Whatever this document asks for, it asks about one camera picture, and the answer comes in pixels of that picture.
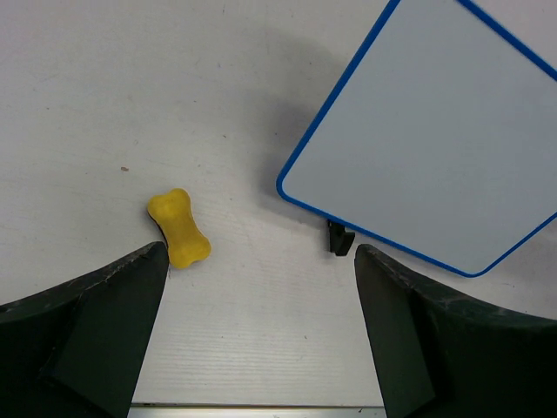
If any yellow bone-shaped eraser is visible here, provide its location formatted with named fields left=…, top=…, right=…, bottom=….
left=147, top=188, right=211, bottom=269

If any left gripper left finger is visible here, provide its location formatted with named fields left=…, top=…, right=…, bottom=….
left=1, top=241, right=169, bottom=417

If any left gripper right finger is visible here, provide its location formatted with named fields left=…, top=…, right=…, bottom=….
left=354, top=245, right=556, bottom=417

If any blue framed whiteboard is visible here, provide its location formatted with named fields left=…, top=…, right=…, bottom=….
left=276, top=1, right=556, bottom=278

